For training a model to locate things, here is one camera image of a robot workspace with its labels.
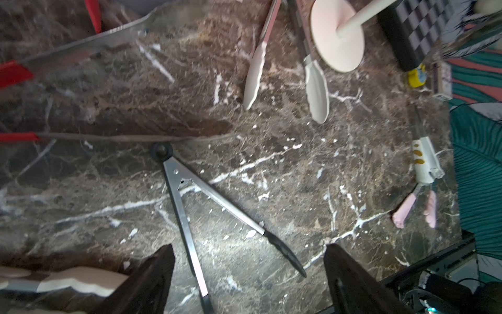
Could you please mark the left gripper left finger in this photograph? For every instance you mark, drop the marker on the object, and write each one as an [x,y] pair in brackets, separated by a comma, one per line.
[146,290]

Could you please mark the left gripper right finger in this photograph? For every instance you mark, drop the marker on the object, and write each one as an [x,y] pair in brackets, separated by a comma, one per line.
[353,289]

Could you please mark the black steel tongs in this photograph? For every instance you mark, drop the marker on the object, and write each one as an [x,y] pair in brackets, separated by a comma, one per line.
[221,241]

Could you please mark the white spotted tongs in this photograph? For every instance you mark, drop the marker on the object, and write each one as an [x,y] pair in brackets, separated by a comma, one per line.
[426,163]

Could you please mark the cream steel tongs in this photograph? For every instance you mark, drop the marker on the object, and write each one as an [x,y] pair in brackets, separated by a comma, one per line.
[286,22]

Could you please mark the red steel tongs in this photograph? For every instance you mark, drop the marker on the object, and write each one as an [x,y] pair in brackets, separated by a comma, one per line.
[156,16]

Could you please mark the cream tipped tongs near left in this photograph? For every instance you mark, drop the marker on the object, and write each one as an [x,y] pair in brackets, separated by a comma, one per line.
[84,280]

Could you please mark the cream utensil rack stand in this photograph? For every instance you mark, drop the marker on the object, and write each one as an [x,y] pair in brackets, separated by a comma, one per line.
[337,31]

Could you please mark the yellow tree puzzle block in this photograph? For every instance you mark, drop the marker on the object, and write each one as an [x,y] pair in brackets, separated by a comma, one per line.
[417,77]

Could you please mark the playing card box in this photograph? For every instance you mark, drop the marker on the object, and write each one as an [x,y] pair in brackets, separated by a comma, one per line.
[441,81]

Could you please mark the black white chessboard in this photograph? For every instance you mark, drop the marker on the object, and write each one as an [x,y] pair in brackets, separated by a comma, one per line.
[413,27]

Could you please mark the black front rail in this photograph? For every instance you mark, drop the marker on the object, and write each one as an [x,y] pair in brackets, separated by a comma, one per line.
[449,281]

